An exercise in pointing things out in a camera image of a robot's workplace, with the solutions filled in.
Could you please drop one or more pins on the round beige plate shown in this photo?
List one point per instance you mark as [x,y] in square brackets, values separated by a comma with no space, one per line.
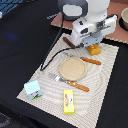
[72,68]

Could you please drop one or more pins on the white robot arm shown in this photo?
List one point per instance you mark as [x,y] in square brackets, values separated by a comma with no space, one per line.
[89,19]

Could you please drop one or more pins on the yellow butter box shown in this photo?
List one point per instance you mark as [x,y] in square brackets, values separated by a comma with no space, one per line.
[68,102]

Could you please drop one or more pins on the blue milk carton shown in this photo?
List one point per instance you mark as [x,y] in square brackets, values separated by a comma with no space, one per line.
[33,89]

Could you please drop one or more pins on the wooden handled fork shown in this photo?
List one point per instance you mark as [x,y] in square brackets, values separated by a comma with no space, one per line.
[71,83]

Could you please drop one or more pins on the orange bread loaf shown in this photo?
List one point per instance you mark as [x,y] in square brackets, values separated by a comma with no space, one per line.
[94,49]

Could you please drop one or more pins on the wooden handled knife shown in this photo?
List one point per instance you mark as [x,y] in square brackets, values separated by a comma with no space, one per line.
[85,59]

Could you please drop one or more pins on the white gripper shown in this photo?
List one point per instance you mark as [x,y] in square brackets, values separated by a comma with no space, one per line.
[86,33]

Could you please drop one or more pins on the beige bowl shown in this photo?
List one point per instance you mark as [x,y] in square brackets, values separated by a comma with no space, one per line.
[124,16]

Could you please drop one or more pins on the pink brown board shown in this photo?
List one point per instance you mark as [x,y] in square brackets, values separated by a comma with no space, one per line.
[115,7]

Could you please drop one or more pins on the brown sausage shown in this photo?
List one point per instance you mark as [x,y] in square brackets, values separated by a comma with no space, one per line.
[68,42]

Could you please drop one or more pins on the beige woven placemat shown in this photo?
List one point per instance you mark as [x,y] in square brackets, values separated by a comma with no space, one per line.
[87,104]

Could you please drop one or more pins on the blue basket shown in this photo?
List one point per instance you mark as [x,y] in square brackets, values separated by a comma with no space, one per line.
[6,5]

